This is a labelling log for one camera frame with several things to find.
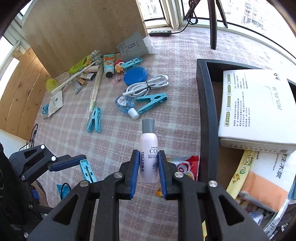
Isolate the red white snack packet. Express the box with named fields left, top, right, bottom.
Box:
left=167, top=156, right=199, bottom=181

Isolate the pink lotion bottle grey cap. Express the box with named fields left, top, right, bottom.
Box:
left=139, top=118, right=159, bottom=184

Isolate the teal clothespin pair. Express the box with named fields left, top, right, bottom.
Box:
left=87, top=107, right=101, bottom=133

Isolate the white sachet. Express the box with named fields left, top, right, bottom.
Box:
left=43, top=90, right=63, bottom=120

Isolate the chopsticks paper sleeve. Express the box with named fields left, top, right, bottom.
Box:
left=86, top=63, right=103, bottom=122

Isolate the teal clothespin large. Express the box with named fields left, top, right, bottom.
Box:
left=135, top=93, right=168, bottom=114

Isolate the clear sanitizer bottle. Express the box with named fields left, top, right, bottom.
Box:
left=115, top=96, right=139, bottom=120

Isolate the white usb cable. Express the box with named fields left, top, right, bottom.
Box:
left=122, top=74, right=169, bottom=98

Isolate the blue round lid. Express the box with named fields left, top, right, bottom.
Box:
left=123, top=67, right=147, bottom=86

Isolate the green snack packet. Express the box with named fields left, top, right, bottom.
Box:
left=68, top=55, right=92, bottom=74

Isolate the patterned lighter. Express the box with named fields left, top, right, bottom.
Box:
left=79, top=72, right=96, bottom=80

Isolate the grey white massage stick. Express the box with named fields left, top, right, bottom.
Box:
left=51, top=50, right=102, bottom=96

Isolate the black storage tray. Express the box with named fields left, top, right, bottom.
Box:
left=196, top=58, right=296, bottom=235

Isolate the small blue clip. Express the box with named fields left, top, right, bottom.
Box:
left=42, top=104, right=49, bottom=115

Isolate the plaid tablecloth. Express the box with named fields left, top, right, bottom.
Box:
left=35, top=27, right=295, bottom=240

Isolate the yellow wet wipe pack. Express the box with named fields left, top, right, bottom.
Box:
left=226, top=150, right=257, bottom=199

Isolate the small pink packet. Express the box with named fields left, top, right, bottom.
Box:
left=111, top=76, right=121, bottom=85

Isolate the orange white tissue pack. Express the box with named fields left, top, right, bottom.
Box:
left=239, top=152, right=295, bottom=212

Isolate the white paper box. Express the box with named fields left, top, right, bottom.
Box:
left=218, top=69, right=295, bottom=154

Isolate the orange cartoon toy figure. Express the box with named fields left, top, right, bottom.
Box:
left=114, top=59, right=124, bottom=73

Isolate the teal cartoon cream tube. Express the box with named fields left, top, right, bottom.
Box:
left=103, top=54, right=116, bottom=78

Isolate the teal clothespin by toy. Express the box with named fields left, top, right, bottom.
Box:
left=121, top=57, right=142, bottom=71

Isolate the white plastic bag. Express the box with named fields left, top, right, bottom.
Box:
left=143, top=36, right=157, bottom=55

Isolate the wooden board panel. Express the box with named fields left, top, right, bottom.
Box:
left=22, top=0, right=147, bottom=77

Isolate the black power strip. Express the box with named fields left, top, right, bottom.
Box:
left=149, top=30, right=171, bottom=37

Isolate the black tripod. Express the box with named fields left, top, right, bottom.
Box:
left=207, top=0, right=228, bottom=50

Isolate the black cable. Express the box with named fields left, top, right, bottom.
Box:
left=18, top=123, right=39, bottom=151

